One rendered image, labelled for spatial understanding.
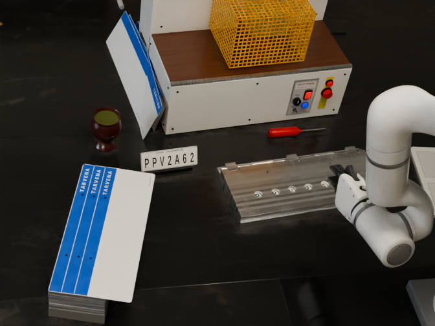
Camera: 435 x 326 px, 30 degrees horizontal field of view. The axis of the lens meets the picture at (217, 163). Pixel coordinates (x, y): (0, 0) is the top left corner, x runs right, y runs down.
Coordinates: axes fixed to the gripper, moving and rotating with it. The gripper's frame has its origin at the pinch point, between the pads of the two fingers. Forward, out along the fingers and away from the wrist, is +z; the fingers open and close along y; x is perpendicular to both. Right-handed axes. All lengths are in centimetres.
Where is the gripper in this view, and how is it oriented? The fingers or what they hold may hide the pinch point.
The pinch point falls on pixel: (337, 176)
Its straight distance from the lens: 206.3
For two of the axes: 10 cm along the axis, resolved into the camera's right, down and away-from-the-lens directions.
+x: 9.4, -1.3, 3.0
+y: -0.6, 8.3, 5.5
